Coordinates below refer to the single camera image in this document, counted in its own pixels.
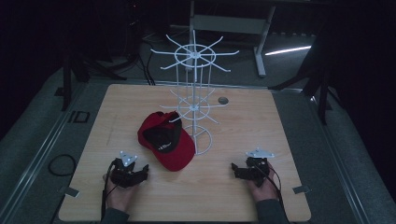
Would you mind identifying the black rectangular floor frame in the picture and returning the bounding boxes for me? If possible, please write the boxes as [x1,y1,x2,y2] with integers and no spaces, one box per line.
[67,110,92,124]

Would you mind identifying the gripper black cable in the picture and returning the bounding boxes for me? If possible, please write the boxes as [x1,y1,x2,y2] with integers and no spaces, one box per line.
[100,160,118,220]
[261,160,290,223]

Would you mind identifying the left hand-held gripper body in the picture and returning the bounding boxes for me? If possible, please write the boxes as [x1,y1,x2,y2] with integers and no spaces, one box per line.
[108,150,142,189]

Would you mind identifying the person's right hand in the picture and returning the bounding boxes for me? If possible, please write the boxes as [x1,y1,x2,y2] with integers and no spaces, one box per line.
[247,162,280,203]

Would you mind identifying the white wire hat rack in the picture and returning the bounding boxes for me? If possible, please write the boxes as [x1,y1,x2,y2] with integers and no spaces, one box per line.
[150,30,240,156]

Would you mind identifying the small metal table bracket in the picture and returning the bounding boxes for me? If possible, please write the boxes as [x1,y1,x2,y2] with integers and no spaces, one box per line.
[291,185,312,195]
[63,186,80,198]

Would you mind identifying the black tripod stand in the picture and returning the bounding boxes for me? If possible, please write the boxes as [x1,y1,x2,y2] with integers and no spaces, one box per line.
[60,50,128,112]
[268,34,345,126]

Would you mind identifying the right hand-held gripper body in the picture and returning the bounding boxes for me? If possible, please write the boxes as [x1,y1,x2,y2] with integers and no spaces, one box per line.
[245,147,271,189]

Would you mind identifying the looped black floor cable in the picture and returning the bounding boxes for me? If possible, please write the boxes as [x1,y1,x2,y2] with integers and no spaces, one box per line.
[47,153,78,177]

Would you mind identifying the black background cables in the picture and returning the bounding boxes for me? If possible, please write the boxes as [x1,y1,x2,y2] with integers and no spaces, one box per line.
[134,36,157,86]

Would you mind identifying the red and black cap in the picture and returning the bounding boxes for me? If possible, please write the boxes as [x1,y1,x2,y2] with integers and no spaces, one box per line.
[137,110,196,173]

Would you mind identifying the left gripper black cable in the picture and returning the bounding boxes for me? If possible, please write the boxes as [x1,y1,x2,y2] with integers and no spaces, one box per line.
[100,160,118,220]

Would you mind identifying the person's left hand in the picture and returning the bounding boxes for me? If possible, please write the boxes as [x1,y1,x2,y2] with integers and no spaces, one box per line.
[103,173,138,213]

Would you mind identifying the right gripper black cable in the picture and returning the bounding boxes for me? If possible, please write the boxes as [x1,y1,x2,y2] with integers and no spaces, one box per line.
[261,160,290,223]

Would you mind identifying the white metal table frame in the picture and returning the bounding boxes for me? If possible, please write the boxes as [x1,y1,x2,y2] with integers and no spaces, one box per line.
[187,0,277,78]

